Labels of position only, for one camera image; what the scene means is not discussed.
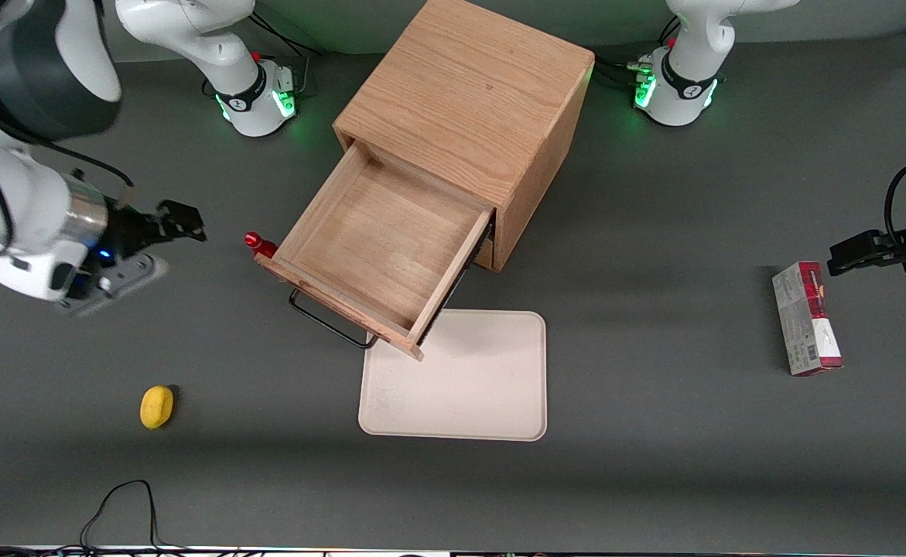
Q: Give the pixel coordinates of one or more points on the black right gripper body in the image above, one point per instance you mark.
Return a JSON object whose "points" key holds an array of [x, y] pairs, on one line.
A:
{"points": [[129, 230]]}

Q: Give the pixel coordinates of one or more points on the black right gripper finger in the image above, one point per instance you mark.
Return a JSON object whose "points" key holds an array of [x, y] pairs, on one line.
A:
{"points": [[183, 220]]}

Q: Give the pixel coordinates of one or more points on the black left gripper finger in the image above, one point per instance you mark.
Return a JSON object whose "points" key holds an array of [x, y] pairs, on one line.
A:
{"points": [[863, 251]]}

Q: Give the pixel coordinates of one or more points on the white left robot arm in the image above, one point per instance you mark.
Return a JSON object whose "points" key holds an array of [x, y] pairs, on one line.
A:
{"points": [[692, 46]]}

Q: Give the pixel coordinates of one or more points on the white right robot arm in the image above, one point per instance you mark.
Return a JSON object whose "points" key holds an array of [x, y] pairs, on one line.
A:
{"points": [[35, 193]]}

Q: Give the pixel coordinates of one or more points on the red soda bottle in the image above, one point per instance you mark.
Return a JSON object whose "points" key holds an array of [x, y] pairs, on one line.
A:
{"points": [[259, 245]]}

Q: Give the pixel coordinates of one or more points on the red and grey carton box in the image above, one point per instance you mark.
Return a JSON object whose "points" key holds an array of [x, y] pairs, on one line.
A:
{"points": [[805, 325]]}

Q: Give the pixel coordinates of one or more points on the yellow lemon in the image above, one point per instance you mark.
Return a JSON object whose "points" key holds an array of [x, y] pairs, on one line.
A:
{"points": [[155, 408]]}

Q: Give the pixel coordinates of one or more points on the cream plastic tray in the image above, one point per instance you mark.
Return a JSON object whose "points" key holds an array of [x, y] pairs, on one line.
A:
{"points": [[468, 387]]}

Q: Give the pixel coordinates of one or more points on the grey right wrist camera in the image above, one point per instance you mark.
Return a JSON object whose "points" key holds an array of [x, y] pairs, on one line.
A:
{"points": [[131, 280]]}

